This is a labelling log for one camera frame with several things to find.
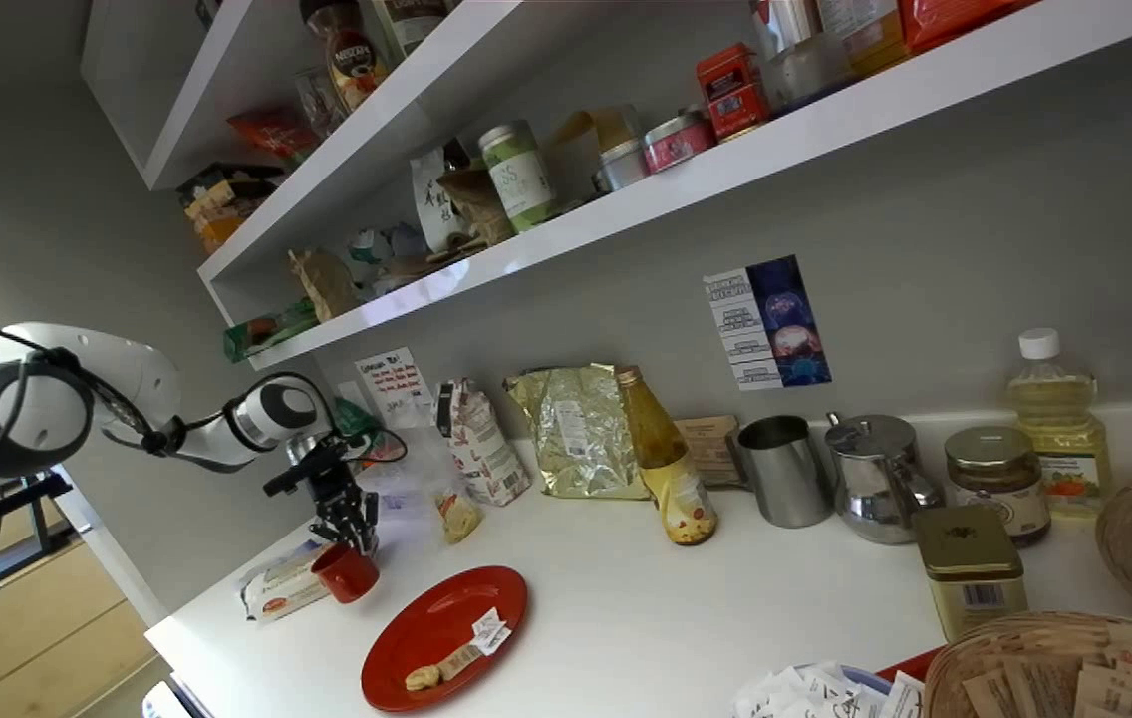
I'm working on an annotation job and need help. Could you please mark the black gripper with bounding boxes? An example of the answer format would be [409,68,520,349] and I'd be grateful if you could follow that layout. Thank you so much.
[258,429,383,554]

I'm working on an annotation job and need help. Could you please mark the red cup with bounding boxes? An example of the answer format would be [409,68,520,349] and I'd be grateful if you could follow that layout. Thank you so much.
[307,539,385,610]

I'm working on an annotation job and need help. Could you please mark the steel cup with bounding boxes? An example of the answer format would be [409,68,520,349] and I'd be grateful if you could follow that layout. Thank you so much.
[732,410,837,533]

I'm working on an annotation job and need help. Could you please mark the white flat box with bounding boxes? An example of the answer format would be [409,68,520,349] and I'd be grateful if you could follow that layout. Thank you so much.
[237,546,334,626]

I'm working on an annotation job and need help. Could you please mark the cookie in clear bag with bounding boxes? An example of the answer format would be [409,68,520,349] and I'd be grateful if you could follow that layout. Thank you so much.
[428,471,490,546]

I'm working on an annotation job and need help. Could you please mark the red round plate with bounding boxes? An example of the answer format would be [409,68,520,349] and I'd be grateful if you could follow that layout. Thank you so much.
[353,562,539,718]

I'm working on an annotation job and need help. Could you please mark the handwritten tea sign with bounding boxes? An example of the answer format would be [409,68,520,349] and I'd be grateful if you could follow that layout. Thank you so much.
[352,342,437,433]

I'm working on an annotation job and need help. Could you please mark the white red printed bag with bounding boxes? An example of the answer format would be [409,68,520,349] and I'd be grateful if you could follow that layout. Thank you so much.
[434,377,539,511]

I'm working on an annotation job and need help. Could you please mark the cookie on plate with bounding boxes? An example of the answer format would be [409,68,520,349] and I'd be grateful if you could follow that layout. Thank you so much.
[397,642,485,699]

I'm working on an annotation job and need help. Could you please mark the white paper tag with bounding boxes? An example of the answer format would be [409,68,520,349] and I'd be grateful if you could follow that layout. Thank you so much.
[465,604,520,656]

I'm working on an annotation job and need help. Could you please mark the green packet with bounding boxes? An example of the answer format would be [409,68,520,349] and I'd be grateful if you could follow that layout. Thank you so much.
[218,303,319,366]

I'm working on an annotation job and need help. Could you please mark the brown paper bag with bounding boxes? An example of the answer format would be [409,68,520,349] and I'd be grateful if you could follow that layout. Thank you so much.
[282,241,360,324]

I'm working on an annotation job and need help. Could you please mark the gold foil bag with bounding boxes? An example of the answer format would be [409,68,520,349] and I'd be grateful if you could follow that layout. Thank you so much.
[497,357,651,507]

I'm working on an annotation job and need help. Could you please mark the clear plastic bag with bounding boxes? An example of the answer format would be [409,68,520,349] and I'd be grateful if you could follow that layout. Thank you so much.
[341,213,434,297]

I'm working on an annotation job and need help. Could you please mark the yellow bottle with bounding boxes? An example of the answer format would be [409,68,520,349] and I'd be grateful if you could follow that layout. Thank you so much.
[615,366,724,550]

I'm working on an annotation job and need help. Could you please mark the white black printed carton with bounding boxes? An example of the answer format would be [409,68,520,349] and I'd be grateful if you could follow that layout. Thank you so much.
[405,135,490,259]

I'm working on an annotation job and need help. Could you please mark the yellow packages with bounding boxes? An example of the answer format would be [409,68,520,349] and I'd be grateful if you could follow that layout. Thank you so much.
[177,162,267,259]

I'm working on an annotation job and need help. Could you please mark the brown card box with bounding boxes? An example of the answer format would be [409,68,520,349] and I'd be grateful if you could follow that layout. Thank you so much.
[670,410,747,493]

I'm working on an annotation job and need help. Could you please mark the green lid jar white label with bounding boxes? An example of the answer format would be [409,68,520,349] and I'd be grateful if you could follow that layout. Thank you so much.
[476,116,562,237]

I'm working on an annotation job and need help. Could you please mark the red snack packet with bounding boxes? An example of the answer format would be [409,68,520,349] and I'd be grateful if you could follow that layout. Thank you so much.
[225,103,328,168]

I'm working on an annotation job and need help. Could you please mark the tan brown jar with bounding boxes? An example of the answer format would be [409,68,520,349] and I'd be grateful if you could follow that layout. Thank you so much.
[551,103,647,208]

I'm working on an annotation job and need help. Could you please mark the blue white carton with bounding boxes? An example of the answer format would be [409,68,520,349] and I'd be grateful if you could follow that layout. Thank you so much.
[696,249,837,400]

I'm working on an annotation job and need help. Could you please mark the dark lid jars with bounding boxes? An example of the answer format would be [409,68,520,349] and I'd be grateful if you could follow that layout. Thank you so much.
[294,0,385,110]

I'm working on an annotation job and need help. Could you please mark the white tea sachets pile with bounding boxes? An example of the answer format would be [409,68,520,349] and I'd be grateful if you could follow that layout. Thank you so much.
[732,656,927,718]

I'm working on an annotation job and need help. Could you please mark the steel pitcher with lid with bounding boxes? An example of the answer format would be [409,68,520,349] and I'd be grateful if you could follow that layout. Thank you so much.
[820,406,950,550]

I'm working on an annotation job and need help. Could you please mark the red tray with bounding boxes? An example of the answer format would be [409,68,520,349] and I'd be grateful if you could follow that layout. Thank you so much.
[872,644,946,687]

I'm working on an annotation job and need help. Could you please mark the red box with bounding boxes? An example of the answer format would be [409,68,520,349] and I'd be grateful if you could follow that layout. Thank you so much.
[688,41,772,142]

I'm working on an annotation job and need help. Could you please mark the gold tin box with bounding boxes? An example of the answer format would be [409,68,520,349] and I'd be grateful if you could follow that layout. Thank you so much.
[910,501,1034,644]

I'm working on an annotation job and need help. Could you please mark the glass jar gold lid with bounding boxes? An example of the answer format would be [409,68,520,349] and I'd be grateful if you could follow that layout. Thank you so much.
[941,421,1058,546]

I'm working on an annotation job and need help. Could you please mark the clear glass jar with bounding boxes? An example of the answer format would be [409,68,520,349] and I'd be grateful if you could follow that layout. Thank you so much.
[749,0,856,110]

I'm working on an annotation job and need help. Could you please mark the cooking oil bottle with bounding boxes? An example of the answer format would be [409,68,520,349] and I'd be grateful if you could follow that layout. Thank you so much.
[999,324,1115,522]

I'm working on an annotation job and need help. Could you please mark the wicker basket with sachets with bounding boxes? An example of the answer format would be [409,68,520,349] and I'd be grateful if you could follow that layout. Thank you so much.
[921,604,1132,718]

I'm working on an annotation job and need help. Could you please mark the orange box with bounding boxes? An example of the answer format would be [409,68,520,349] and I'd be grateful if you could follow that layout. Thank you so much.
[894,0,1035,58]

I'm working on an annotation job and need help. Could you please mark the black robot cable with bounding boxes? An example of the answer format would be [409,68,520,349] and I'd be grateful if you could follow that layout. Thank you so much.
[0,306,191,463]

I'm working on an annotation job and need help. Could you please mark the white wall shelf unit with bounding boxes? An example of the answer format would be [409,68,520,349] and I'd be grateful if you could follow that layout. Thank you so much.
[76,0,1132,376]

